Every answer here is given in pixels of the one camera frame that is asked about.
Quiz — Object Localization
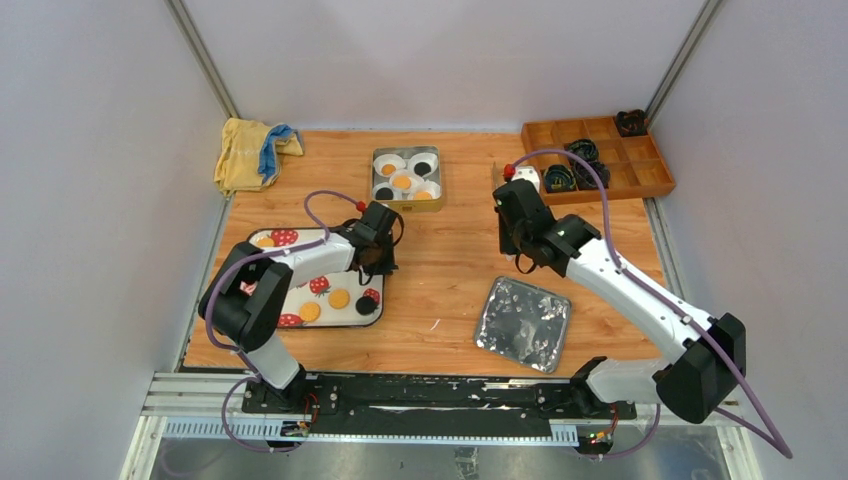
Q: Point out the black sandwich cookie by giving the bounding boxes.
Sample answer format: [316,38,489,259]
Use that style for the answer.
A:
[355,295,379,316]
[413,161,433,178]
[374,187,395,201]

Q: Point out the swirl butter cookie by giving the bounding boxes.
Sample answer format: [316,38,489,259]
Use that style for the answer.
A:
[380,163,396,177]

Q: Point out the white strawberry tray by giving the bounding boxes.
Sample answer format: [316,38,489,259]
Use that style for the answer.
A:
[247,227,385,329]

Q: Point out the metal tongs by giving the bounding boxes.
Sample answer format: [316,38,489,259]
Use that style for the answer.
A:
[491,162,506,190]

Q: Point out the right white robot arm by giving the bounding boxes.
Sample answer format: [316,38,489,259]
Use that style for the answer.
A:
[493,179,746,424]

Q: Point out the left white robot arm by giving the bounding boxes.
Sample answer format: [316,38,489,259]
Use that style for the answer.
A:
[197,201,405,413]

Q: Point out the gold cookie tin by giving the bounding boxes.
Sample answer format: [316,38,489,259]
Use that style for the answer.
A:
[369,145,445,213]

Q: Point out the silver tin lid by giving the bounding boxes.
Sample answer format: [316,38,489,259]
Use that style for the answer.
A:
[472,276,572,374]

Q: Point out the blue cloth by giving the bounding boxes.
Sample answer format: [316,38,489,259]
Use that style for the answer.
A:
[257,124,297,184]

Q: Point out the wooden compartment box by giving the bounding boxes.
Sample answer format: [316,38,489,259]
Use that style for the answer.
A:
[521,116,676,200]

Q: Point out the yellow cloth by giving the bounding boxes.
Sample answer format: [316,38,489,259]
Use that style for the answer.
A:
[214,118,305,197]

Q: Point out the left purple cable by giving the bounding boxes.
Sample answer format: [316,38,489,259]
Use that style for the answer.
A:
[203,190,369,455]

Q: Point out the purple cable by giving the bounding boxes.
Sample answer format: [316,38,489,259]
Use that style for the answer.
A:
[203,190,369,455]
[504,148,794,460]

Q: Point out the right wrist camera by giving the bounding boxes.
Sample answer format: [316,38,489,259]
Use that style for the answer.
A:
[512,166,541,193]

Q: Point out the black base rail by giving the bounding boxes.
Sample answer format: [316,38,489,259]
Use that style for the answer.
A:
[240,372,637,454]

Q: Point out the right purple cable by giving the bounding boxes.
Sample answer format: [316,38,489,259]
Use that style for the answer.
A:
[504,148,794,460]

